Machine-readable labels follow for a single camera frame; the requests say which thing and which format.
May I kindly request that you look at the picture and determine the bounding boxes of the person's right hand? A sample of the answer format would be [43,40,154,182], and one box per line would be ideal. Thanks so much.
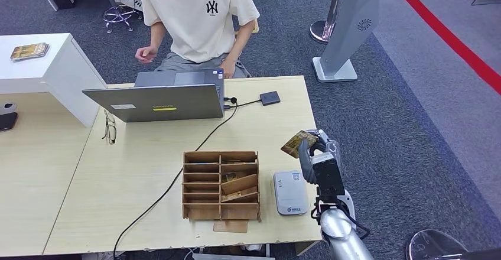
[135,45,158,64]

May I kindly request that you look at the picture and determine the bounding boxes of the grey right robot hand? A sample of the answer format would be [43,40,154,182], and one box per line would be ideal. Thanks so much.
[298,129,341,184]

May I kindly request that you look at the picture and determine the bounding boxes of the person's left hand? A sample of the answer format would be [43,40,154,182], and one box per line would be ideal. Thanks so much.
[220,58,237,80]

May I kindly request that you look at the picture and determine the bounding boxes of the golden hotel ID card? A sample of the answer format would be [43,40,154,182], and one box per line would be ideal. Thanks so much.
[280,130,318,159]

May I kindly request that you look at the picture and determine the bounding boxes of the white card reader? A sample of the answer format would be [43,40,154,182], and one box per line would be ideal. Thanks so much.
[273,170,309,216]

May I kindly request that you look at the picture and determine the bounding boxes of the person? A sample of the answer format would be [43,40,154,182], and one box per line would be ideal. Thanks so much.
[135,0,261,80]

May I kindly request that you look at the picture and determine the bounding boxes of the golden card lying flat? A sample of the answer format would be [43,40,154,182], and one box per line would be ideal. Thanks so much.
[221,189,258,203]

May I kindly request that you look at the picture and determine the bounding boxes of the wooden card organizer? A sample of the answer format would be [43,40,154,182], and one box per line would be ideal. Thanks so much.
[181,150,262,223]

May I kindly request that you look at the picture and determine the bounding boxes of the chrome chair base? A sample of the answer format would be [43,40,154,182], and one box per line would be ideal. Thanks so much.
[102,4,142,34]

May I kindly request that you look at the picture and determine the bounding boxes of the grey laptop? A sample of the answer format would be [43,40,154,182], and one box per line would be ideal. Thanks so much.
[82,69,226,124]

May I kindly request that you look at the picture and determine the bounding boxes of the small black USB hub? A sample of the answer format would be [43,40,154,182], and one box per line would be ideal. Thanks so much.
[259,90,281,107]

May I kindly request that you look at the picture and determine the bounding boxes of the white shoe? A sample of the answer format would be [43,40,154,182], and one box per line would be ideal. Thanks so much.
[112,0,142,13]

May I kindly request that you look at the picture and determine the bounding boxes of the eyeglasses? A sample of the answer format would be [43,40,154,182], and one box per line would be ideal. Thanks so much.
[101,109,118,146]

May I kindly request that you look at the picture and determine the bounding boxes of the white cabinet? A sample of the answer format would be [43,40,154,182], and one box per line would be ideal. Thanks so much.
[0,33,108,129]

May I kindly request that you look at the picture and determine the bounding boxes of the flat cardboard piece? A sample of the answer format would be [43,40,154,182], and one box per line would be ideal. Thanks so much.
[213,219,249,235]

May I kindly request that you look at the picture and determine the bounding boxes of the stack of golden cards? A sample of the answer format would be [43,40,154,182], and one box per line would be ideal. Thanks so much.
[9,42,50,63]

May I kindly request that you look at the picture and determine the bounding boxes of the white plastic box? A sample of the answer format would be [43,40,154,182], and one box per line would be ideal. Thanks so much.
[192,253,275,260]

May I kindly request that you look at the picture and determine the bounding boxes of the grey kiosk stand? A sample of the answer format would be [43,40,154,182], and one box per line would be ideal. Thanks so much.
[311,0,380,84]

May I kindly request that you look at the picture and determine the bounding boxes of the round chrome base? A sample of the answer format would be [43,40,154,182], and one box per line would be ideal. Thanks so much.
[405,229,469,260]

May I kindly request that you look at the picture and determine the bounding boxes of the black flat device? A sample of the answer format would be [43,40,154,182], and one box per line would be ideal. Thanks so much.
[0,112,19,132]

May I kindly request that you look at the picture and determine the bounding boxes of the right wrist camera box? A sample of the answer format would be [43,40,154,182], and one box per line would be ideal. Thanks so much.
[310,152,346,199]

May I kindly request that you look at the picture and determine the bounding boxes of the short black hub cable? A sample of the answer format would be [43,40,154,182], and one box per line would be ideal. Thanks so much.
[223,99,262,109]

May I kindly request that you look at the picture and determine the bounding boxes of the chrome stanchion post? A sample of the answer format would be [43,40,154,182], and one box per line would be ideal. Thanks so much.
[309,0,349,44]

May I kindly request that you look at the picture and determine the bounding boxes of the long black power cable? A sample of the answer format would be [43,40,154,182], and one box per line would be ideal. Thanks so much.
[112,96,239,260]

